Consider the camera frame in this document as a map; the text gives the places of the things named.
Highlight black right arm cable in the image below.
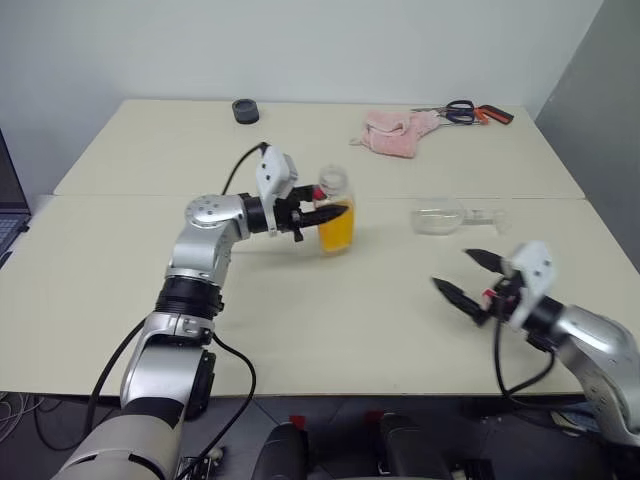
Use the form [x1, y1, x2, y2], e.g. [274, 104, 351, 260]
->
[492, 317, 591, 407]

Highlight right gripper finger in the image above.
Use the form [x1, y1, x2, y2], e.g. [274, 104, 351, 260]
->
[464, 248, 509, 275]
[432, 277, 486, 326]

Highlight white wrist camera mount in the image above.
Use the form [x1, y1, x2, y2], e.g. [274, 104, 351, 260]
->
[254, 144, 300, 237]
[503, 239, 557, 332]

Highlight orange black handled shears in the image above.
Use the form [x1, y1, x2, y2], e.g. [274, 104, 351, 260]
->
[439, 104, 515, 126]

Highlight blue handled scissors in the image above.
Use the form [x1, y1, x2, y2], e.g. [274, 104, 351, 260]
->
[412, 99, 476, 125]

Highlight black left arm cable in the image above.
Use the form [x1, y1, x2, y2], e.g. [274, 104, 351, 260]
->
[85, 142, 267, 471]

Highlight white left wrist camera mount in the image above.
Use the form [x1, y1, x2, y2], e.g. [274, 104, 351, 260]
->
[254, 144, 300, 237]

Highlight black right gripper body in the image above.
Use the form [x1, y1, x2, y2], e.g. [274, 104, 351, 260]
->
[474, 272, 527, 327]

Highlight dark laptop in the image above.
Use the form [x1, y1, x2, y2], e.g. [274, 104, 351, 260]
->
[0, 127, 32, 266]

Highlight dark rounded shape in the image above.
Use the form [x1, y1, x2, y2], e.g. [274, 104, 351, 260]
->
[367, 410, 452, 480]
[261, 414, 310, 480]

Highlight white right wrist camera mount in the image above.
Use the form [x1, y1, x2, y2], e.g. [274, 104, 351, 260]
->
[503, 239, 557, 332]

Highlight white floor cables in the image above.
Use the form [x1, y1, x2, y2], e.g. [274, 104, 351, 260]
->
[0, 392, 47, 437]

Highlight bottle of orange liquid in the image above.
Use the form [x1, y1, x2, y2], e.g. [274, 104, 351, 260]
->
[315, 164, 357, 256]

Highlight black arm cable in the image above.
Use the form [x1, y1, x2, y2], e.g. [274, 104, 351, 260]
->
[492, 317, 591, 407]
[85, 142, 267, 471]

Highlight small white wheel base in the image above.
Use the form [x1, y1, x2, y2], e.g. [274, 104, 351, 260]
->
[180, 447, 225, 480]

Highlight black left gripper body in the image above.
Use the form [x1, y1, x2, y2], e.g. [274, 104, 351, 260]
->
[272, 196, 307, 245]

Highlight pink towel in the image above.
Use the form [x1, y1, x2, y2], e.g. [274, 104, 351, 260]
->
[349, 109, 441, 160]

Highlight black round cap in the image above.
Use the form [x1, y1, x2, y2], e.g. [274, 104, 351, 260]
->
[231, 98, 260, 125]

